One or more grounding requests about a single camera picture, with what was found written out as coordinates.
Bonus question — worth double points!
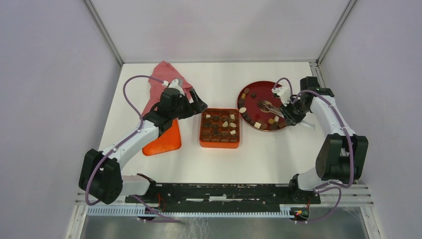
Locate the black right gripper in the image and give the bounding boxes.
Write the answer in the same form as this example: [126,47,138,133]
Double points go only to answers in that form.
[278,97,311,126]

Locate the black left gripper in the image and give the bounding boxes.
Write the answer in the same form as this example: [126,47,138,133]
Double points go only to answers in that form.
[170,88,207,120]

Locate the orange chocolate box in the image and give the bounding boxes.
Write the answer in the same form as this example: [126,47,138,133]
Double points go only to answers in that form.
[199,108,241,149]

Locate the silver white-handled tongs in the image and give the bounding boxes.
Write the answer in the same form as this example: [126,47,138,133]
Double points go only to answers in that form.
[257,100,316,130]

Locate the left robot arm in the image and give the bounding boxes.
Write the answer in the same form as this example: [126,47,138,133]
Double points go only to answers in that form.
[79,88,208,206]

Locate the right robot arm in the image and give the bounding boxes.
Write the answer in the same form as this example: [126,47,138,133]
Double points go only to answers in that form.
[272,77,369,203]

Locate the red round plate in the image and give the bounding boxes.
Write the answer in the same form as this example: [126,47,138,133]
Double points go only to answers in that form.
[237,81,291,131]

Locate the pink cloth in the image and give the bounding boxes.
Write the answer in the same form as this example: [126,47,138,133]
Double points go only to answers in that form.
[143,60,194,116]

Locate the orange box lid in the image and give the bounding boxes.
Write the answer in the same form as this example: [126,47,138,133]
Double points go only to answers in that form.
[142,119,182,156]

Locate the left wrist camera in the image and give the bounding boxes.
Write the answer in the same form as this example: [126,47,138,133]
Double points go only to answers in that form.
[162,78,185,95]

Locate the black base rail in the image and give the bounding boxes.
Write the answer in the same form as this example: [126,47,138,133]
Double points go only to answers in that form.
[140,183,321,213]

